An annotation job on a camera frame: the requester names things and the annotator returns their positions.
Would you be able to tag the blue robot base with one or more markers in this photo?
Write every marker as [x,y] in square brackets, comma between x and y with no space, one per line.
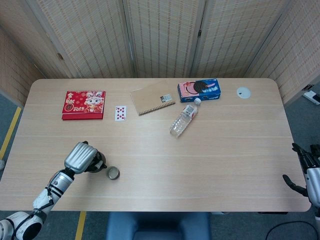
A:
[157,225]

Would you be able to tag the hearts playing card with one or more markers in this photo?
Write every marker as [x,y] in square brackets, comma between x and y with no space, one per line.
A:
[120,113]

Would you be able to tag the yellow floor tape strip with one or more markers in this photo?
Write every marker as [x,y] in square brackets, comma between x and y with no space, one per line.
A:
[11,127]
[80,225]

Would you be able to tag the bamboo folding screen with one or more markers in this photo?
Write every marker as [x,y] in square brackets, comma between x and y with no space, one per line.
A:
[162,37]

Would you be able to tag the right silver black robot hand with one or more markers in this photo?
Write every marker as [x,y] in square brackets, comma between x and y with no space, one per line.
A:
[313,182]

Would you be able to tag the red 2025 desk calendar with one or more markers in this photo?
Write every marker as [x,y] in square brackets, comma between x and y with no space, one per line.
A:
[82,106]

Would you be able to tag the white power strip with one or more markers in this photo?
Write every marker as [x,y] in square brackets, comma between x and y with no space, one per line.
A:
[311,97]

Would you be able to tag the black table frame bar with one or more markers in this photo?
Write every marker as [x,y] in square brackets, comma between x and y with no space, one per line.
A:
[272,213]

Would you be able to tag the clear plastic water bottle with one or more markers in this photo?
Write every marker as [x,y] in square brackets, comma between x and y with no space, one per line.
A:
[182,120]

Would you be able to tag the brown spiral notebook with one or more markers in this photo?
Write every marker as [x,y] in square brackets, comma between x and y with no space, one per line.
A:
[150,98]

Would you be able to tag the blue cookie box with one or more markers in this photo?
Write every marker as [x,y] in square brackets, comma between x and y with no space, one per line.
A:
[200,91]

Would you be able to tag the black teapot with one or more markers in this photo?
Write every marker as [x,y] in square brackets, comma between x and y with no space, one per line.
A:
[102,158]

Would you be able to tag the small metal cup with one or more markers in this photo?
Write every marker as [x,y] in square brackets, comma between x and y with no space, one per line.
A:
[113,173]

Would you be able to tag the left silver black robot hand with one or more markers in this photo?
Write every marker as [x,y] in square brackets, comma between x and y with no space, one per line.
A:
[78,157]

